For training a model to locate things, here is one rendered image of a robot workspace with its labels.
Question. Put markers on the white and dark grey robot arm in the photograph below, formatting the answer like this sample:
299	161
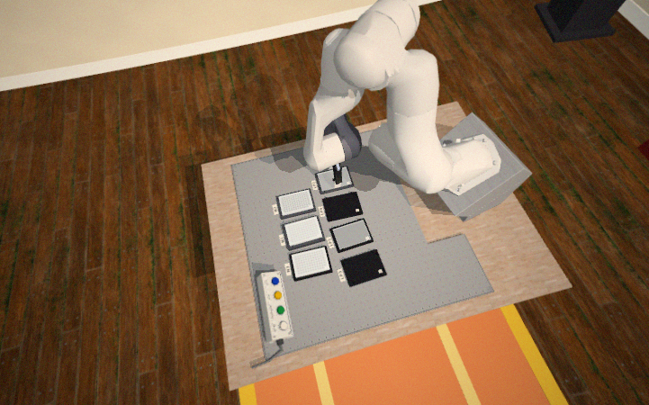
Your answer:
367	56

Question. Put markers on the white control panel with four buttons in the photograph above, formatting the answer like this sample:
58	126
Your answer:
275	310

